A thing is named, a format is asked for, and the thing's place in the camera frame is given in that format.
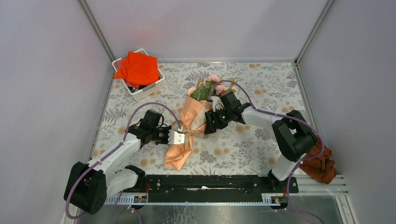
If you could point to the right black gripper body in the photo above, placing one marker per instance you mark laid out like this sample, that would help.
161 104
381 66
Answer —
221 118

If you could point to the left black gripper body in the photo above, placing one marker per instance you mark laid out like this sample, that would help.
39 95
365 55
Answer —
160 135

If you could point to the tan ribbon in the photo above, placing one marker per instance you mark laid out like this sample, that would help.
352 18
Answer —
195 133

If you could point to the pink fake flower bouquet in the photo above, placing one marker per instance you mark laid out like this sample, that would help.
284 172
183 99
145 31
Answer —
207 87

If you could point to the beige kraft wrapping paper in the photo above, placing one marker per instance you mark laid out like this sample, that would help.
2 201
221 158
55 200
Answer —
192 118

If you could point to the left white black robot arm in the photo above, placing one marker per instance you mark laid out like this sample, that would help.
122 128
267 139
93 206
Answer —
91 183

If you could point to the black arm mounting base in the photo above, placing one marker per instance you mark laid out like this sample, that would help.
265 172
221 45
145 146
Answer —
240 189

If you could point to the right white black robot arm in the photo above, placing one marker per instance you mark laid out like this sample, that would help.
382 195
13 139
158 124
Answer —
294 136

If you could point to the floral patterned table mat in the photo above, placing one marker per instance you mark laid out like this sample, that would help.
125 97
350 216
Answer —
236 150

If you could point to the orange cloth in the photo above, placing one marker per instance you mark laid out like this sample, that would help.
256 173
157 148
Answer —
138 69

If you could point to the brown cloth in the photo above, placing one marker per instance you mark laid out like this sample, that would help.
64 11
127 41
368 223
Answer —
320 168

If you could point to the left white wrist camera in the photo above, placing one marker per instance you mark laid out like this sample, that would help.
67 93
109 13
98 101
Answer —
176 138

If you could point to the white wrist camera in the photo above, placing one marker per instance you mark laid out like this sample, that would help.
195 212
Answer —
176 138
216 103

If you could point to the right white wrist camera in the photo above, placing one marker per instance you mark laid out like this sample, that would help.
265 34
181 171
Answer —
216 103

